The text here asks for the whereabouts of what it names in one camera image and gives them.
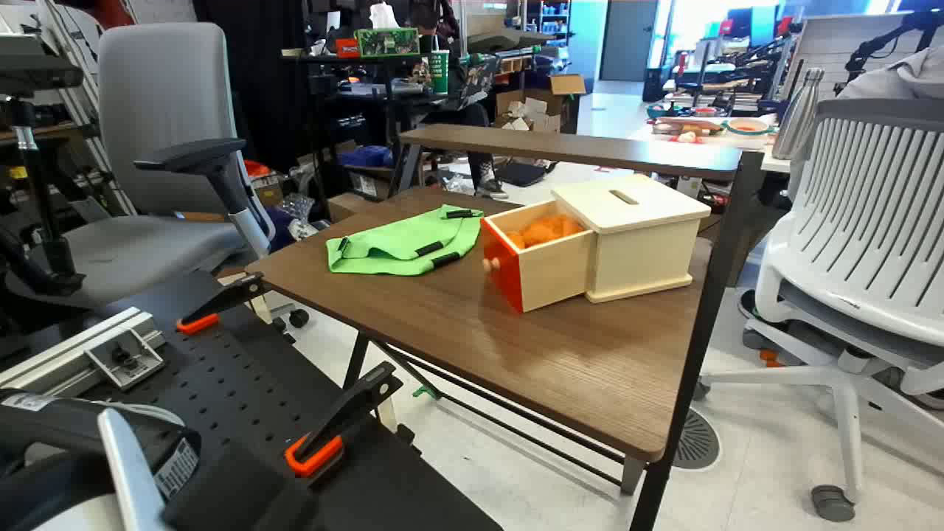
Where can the round dark floor grate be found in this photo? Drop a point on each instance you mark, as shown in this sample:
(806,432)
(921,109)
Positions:
(697,441)

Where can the grey office chair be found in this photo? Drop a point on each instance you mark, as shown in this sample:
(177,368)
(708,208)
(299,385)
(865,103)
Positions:
(162,107)

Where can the cardboard box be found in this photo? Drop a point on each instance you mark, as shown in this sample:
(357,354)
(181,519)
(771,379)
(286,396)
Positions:
(534,103)

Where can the green cloth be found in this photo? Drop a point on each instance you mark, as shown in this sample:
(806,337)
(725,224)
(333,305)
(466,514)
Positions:
(386,246)

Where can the wooden drawer with orange front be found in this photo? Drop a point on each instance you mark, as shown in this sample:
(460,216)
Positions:
(547,275)

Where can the brown folding table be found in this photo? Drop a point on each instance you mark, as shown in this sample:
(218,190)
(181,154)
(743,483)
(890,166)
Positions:
(687,371)

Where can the narrow brown table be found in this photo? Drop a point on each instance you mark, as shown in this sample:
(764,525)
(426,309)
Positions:
(590,149)

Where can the cream wooden box with slot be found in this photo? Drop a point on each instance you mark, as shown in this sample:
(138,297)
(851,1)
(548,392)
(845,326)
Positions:
(638,237)

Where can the black perforated board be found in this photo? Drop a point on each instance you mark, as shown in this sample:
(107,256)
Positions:
(244,392)

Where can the orange cloth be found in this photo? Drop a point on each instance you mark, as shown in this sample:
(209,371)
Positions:
(547,227)

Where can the aluminium extrusion rail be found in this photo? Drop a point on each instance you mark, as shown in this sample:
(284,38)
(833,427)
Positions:
(78,349)

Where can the green can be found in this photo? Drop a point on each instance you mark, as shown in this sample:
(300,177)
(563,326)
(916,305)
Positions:
(439,70)

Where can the white slatted office chair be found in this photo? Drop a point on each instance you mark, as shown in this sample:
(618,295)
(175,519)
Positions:
(865,224)

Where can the black tube on green cloth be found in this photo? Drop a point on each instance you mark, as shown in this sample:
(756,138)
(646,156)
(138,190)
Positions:
(427,247)
(457,213)

